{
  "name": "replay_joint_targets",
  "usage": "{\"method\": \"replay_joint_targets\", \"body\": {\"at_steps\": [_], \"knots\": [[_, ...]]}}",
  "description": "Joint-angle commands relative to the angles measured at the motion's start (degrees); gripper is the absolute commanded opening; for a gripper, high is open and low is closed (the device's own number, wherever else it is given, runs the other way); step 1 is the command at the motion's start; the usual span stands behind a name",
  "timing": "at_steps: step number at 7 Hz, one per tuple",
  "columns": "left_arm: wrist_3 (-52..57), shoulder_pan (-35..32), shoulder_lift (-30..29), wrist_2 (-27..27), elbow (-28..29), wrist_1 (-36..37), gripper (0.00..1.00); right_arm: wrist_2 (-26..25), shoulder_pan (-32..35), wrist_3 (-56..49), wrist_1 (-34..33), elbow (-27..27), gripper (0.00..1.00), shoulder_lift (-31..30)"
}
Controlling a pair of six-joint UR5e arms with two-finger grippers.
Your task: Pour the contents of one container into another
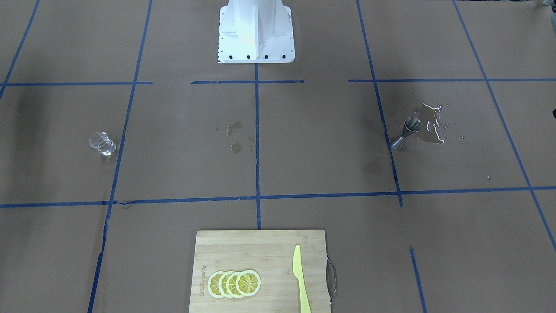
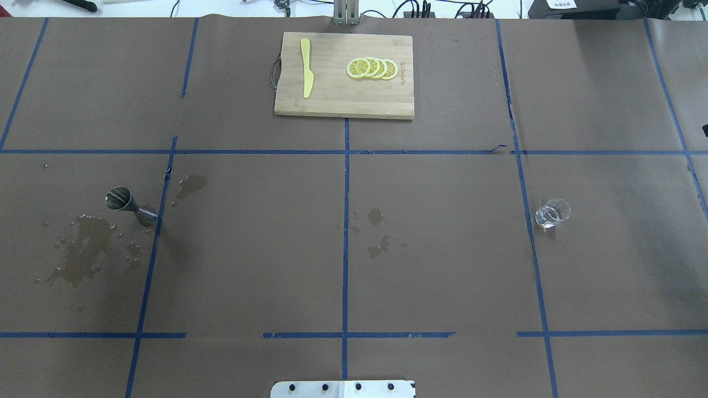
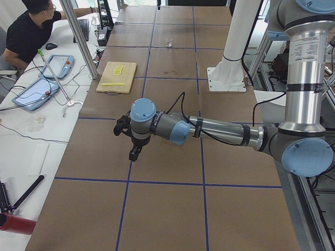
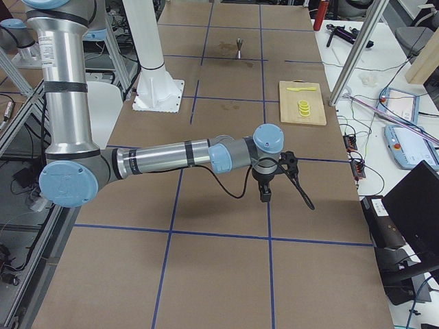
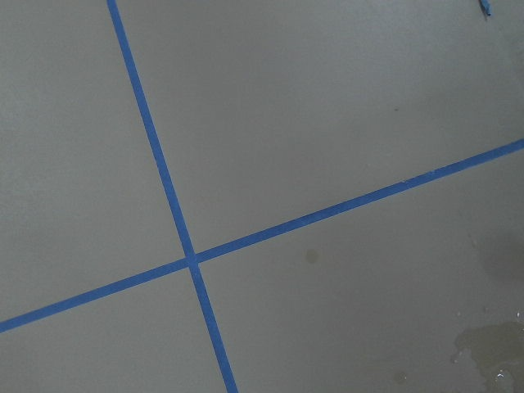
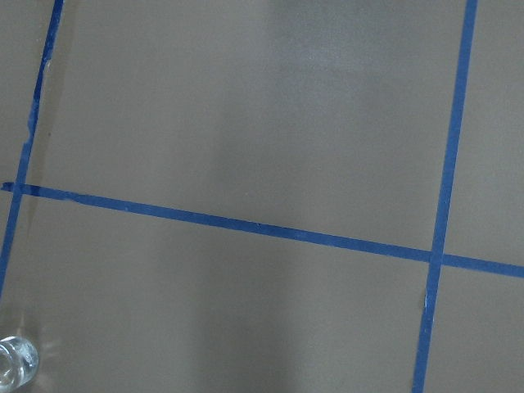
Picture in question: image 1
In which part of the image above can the bamboo cutting board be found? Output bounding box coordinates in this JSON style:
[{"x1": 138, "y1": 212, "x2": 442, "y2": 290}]
[{"x1": 189, "y1": 230, "x2": 331, "y2": 313}]

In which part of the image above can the yellow plastic knife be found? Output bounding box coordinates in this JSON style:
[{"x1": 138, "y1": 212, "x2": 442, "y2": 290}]
[{"x1": 292, "y1": 244, "x2": 311, "y2": 313}]

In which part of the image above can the lemon slice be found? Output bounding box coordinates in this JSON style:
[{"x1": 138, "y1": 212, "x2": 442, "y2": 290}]
[
  {"x1": 218, "y1": 271, "x2": 234, "y2": 298},
  {"x1": 236, "y1": 270, "x2": 261, "y2": 296},
  {"x1": 208, "y1": 271, "x2": 225, "y2": 299},
  {"x1": 226, "y1": 272, "x2": 244, "y2": 298}
]

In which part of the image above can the clear glass cup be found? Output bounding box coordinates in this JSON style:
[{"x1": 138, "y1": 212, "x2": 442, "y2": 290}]
[{"x1": 89, "y1": 131, "x2": 117, "y2": 157}]

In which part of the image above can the steel jigger measuring cup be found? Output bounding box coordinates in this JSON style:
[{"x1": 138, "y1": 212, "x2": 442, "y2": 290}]
[{"x1": 391, "y1": 117, "x2": 423, "y2": 150}]

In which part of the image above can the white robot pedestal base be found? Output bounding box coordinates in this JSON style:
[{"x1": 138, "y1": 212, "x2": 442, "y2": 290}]
[{"x1": 217, "y1": 0, "x2": 296, "y2": 64}]

